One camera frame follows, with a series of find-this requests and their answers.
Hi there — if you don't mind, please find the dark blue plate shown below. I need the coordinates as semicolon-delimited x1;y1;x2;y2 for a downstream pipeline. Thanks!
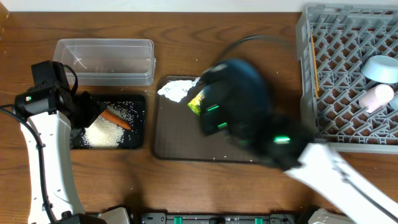
211;59;272;122

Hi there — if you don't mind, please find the orange carrot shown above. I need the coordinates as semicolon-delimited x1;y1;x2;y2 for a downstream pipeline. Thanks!
100;109;131;130

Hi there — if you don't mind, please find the pile of white rice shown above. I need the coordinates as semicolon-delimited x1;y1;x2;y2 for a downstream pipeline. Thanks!
74;101;145;149

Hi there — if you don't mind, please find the white pink cup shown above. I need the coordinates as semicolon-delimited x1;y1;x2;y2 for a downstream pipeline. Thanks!
359;84;394;113

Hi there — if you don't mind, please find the light blue bowl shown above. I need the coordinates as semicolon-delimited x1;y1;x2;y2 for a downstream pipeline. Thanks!
361;55;397;84

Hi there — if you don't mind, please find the light blue cup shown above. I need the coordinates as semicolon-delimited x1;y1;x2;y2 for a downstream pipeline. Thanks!
389;95;398;110

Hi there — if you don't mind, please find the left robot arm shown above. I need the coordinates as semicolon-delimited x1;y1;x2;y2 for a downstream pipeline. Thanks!
14;88;106;223

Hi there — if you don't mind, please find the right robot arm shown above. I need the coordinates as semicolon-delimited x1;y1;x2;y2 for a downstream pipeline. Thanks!
200;60;397;223

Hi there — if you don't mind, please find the grey dishwasher rack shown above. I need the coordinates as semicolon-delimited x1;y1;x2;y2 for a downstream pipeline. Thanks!
296;4;397;154

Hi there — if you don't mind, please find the green foil snack wrapper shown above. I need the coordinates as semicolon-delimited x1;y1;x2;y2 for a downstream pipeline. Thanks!
187;90;205;115

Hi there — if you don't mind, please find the black plastic bin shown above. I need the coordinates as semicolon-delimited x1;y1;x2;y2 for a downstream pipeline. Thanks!
71;95;146;149

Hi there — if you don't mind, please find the clear plastic bin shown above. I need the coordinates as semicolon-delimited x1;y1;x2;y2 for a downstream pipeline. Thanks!
53;39;156;86

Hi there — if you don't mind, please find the crumpled white paper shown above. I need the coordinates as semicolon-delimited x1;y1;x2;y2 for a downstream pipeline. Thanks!
157;77;200;103

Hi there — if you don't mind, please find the dark brown serving tray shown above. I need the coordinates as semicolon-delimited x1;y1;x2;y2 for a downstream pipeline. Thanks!
151;84;259;164

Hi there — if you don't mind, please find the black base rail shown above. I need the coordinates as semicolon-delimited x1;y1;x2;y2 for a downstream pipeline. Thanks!
139;213;308;224

